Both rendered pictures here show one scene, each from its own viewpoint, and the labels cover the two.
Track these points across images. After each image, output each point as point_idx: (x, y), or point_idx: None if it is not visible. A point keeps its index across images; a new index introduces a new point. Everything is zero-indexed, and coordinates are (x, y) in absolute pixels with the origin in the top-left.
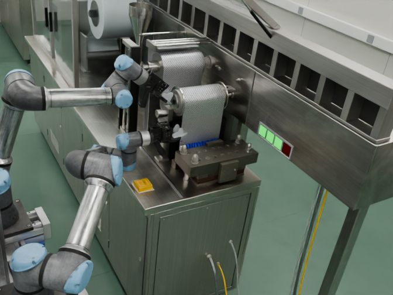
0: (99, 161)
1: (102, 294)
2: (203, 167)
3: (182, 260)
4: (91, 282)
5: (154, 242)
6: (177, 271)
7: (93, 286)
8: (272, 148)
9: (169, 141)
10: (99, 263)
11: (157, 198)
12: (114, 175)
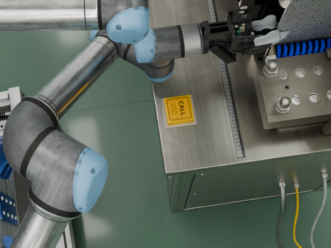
0: (51, 173)
1: (136, 136)
2: (295, 120)
3: (234, 187)
4: (126, 112)
5: (184, 185)
6: (225, 192)
7: (128, 120)
8: None
9: (244, 53)
10: (143, 81)
11: (194, 147)
12: (78, 207)
